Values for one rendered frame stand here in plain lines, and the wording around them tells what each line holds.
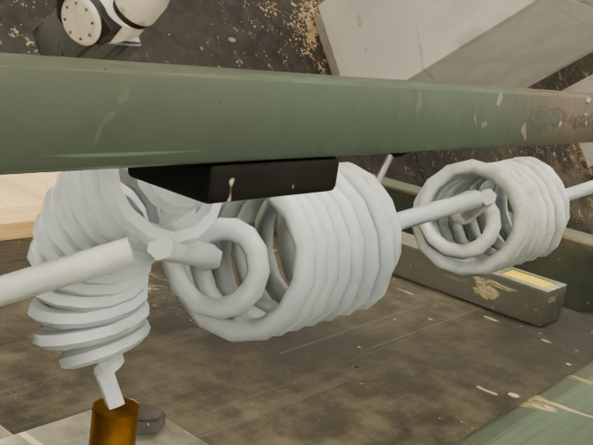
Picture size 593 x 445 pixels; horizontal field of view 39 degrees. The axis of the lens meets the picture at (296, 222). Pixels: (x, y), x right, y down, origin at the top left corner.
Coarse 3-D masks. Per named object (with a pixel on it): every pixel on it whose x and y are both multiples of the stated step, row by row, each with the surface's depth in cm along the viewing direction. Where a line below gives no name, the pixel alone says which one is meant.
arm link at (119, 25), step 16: (96, 0) 127; (112, 0) 129; (128, 0) 126; (144, 0) 125; (160, 0) 125; (112, 16) 128; (128, 16) 127; (144, 16) 127; (112, 32) 127; (128, 32) 130
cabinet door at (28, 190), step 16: (0, 176) 110; (16, 176) 112; (32, 176) 113; (48, 176) 114; (0, 192) 102; (16, 192) 103; (32, 192) 104; (0, 208) 94; (16, 208) 95; (32, 208) 96; (0, 224) 89; (16, 224) 90; (32, 224) 91; (0, 240) 89
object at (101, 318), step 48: (48, 192) 26; (96, 192) 23; (144, 192) 23; (192, 192) 20; (240, 192) 20; (288, 192) 21; (48, 240) 26; (96, 240) 24; (144, 240) 23; (192, 240) 24; (96, 288) 26; (144, 288) 28; (48, 336) 27; (96, 336) 27; (144, 336) 28; (0, 432) 39; (48, 432) 32; (96, 432) 28; (144, 432) 33
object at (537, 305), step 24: (408, 240) 99; (408, 264) 97; (432, 264) 95; (432, 288) 95; (456, 288) 93; (480, 288) 91; (504, 288) 90; (528, 288) 88; (552, 288) 88; (504, 312) 90; (528, 312) 88; (552, 312) 89
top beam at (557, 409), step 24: (552, 384) 47; (576, 384) 47; (528, 408) 43; (552, 408) 43; (576, 408) 44; (480, 432) 39; (504, 432) 40; (528, 432) 40; (552, 432) 41; (576, 432) 41
